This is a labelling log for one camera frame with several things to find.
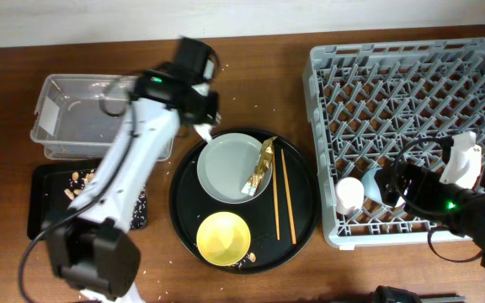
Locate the grey plate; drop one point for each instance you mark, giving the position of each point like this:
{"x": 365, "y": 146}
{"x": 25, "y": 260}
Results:
{"x": 225, "y": 165}

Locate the single peanut shell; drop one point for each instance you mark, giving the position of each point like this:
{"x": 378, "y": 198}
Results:
{"x": 252, "y": 257}

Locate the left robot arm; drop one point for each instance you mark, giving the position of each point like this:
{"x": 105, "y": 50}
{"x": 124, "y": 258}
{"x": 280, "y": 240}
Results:
{"x": 89, "y": 246}

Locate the peanut shells pile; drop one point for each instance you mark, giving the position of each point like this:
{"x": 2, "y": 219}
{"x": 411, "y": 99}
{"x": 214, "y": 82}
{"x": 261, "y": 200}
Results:
{"x": 80, "y": 179}

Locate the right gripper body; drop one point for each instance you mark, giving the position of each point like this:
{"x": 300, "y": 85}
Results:
{"x": 428, "y": 195}

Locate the grey dishwasher rack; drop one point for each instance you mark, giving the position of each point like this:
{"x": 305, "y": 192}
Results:
{"x": 366, "y": 101}

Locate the gold foil wrapper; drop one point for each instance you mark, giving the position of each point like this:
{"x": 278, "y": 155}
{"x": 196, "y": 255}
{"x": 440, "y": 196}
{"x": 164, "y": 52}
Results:
{"x": 263, "y": 164}

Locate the round black serving tray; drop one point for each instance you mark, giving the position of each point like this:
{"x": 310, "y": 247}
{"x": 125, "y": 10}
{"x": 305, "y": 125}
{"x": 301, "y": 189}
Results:
{"x": 189, "y": 205}

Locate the yellow bowl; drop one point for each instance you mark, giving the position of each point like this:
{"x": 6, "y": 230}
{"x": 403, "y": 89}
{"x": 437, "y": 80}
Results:
{"x": 223, "y": 238}

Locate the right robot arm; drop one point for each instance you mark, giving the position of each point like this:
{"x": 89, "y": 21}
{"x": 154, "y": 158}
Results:
{"x": 451, "y": 207}

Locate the blue cup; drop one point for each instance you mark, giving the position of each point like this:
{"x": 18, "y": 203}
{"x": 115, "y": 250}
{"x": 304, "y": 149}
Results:
{"x": 376, "y": 182}

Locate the clear plastic bin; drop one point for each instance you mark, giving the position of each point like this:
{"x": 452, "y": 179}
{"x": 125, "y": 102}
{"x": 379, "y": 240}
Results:
{"x": 69, "y": 122}

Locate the white tissue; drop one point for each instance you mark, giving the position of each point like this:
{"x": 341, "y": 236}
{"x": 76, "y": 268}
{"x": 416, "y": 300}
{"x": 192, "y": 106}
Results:
{"x": 204, "y": 131}

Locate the right wooden chopstick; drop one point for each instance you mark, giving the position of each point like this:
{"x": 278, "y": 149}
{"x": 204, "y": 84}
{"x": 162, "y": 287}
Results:
{"x": 288, "y": 199}

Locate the scattered rice grains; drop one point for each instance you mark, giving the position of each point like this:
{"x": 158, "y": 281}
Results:
{"x": 244, "y": 261}

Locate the black rectangular tray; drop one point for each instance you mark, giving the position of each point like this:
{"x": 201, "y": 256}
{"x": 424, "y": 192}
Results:
{"x": 48, "y": 183}

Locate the pink cup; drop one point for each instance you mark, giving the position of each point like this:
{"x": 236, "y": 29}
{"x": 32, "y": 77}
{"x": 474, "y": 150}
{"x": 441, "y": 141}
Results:
{"x": 349, "y": 194}

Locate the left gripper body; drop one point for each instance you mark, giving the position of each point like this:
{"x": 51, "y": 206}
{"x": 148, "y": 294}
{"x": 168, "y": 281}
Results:
{"x": 213, "y": 116}

